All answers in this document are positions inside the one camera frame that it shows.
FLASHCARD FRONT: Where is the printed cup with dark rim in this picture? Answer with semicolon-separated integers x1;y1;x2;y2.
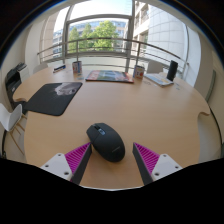
72;60;83;76

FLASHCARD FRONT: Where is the black computer mouse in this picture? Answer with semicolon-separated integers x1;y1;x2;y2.
86;122;126;163

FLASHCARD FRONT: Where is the black and white printer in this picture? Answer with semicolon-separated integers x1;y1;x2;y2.
4;62;28;111

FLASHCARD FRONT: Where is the white chair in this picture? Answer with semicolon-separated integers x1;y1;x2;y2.
0;103;28;156
33;62;50;75
146;59;165;75

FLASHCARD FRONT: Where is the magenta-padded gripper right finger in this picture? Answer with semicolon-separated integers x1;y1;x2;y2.
132;142;184;186

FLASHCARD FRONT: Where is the black printed mouse pad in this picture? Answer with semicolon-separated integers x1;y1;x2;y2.
23;81;83;117

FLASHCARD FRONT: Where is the white and blue booklet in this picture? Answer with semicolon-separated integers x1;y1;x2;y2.
143;72;175;88

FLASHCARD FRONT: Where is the printed cup with white rim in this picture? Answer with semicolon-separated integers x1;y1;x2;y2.
133;64;146;80

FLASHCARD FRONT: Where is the red magazine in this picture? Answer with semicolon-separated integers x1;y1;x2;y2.
85;69;135;84

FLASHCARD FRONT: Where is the metal balcony railing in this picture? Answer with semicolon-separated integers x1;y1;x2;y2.
36;37;188;79

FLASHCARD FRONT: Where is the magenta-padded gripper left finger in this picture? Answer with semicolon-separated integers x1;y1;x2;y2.
40;142;93;185

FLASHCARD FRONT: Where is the green tree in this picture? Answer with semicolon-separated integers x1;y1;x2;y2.
67;20;120;53

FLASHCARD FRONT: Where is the black cylindrical speaker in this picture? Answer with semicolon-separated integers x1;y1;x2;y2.
166;60;179;82

